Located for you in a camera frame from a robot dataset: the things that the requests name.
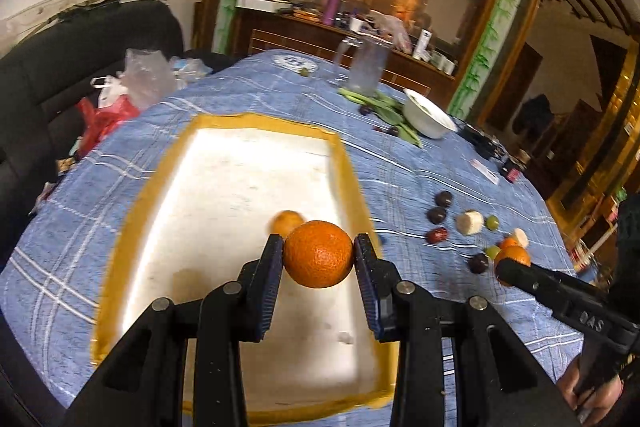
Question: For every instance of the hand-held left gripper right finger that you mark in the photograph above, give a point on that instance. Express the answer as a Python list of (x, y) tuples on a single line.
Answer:
[(365, 289)]

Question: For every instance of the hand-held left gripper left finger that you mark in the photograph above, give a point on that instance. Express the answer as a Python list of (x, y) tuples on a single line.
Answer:
[(272, 279)]

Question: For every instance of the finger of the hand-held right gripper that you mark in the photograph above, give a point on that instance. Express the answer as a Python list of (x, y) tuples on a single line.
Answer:
[(530, 279)]

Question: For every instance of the medium orange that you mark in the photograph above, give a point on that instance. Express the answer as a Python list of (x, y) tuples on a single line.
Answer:
[(515, 255)]

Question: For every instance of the large orange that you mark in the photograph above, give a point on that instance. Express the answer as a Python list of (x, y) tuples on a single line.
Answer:
[(318, 254)]

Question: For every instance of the white foam tray yellow tape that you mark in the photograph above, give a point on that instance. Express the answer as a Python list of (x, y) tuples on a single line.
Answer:
[(240, 207)]

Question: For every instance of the red jujube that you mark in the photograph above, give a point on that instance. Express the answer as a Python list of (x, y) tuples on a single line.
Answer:
[(437, 235)]

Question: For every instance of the person's right hand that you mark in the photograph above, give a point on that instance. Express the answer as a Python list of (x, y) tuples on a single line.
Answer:
[(597, 407)]

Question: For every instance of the small orange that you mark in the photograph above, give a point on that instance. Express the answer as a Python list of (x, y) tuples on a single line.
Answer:
[(508, 242)]

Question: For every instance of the dark purple plum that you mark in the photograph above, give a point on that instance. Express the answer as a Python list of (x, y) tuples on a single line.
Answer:
[(478, 263)]

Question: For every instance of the small yellowish tangerine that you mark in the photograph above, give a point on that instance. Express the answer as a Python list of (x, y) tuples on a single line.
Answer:
[(287, 223)]

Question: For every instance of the blue plaid tablecloth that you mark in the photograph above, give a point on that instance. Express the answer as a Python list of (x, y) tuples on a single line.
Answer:
[(435, 307)]

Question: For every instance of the dark round passion fruit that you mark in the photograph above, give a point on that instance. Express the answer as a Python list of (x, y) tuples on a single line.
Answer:
[(443, 198), (437, 215)]

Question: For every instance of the small dark jar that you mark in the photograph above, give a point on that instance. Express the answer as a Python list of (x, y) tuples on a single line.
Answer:
[(511, 169)]

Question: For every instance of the white paper card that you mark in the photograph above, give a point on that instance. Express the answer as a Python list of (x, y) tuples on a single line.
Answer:
[(485, 170)]

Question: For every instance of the black device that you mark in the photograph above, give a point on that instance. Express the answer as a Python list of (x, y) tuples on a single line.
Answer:
[(480, 141)]

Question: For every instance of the dark cherry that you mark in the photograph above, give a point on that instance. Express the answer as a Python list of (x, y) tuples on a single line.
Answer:
[(393, 131), (366, 110)]

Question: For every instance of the dark hanging coat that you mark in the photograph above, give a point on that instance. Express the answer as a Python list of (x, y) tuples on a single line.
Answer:
[(534, 114)]

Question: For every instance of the gold framed cabinet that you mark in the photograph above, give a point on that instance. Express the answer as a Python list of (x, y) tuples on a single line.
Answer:
[(615, 132)]

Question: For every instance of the green vegetable leaves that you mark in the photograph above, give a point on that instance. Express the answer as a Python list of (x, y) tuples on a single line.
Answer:
[(390, 112)]

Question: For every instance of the white bowl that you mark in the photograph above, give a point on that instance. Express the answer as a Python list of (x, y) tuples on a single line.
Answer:
[(427, 114)]

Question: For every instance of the white blue patterned plate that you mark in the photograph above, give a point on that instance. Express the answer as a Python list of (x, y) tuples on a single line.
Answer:
[(294, 62)]

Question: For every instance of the clear glass pitcher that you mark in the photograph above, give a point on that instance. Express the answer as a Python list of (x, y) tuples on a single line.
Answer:
[(367, 64)]

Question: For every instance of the red plastic bag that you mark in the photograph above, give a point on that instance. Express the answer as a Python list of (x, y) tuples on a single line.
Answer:
[(102, 119)]

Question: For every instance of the wooden sideboard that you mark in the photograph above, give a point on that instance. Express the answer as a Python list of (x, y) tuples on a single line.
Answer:
[(300, 39)]

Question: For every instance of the white tube bottle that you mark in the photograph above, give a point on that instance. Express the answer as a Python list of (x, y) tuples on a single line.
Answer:
[(422, 45)]

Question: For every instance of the white plastic bag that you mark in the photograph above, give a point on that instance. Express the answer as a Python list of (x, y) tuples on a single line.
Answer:
[(107, 89)]

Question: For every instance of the white cup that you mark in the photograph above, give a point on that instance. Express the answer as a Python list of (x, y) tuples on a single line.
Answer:
[(356, 25)]

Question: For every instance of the white flat box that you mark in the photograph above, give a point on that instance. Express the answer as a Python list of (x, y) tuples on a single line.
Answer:
[(257, 3)]

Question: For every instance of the purple bottle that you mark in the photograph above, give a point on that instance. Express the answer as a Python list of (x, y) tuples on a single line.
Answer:
[(332, 4)]

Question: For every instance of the black sofa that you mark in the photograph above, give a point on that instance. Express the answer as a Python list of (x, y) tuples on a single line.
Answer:
[(45, 72)]

